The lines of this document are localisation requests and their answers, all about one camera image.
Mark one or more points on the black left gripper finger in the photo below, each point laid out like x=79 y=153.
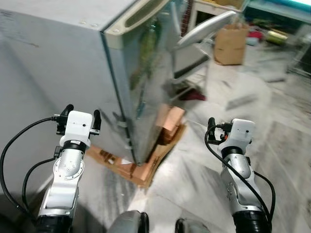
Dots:
x=97 y=120
x=68 y=109

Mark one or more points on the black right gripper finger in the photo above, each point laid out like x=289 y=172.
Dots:
x=212 y=126

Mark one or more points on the grey fridge body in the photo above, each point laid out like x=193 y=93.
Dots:
x=53 y=63

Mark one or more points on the dark red floor item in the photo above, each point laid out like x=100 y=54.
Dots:
x=193 y=95

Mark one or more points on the brown cardboard sheet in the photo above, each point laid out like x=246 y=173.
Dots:
x=107 y=158

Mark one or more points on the pale orange brick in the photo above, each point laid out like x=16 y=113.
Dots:
x=141 y=175

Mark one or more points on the brown cardboard box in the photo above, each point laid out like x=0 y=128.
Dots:
x=231 y=46

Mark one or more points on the grey plastic chair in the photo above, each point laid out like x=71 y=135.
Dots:
x=204 y=30

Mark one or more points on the grey right robot leg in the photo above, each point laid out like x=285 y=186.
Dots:
x=192 y=227

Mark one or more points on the grey robot leg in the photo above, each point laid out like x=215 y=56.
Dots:
x=124 y=223
x=192 y=227

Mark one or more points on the small red item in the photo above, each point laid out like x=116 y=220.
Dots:
x=255 y=34

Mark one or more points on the grey left robot leg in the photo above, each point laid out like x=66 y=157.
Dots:
x=124 y=223

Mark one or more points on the yellow green can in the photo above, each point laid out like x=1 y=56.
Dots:
x=277 y=37

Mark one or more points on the white table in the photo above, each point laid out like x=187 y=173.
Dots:
x=214 y=6

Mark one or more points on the teal shelf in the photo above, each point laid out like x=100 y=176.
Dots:
x=279 y=10

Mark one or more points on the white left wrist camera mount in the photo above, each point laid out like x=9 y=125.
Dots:
x=78 y=126

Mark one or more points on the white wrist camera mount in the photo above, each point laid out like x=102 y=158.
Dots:
x=242 y=133
x=78 y=126

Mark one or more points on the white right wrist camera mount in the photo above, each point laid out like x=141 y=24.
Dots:
x=242 y=133

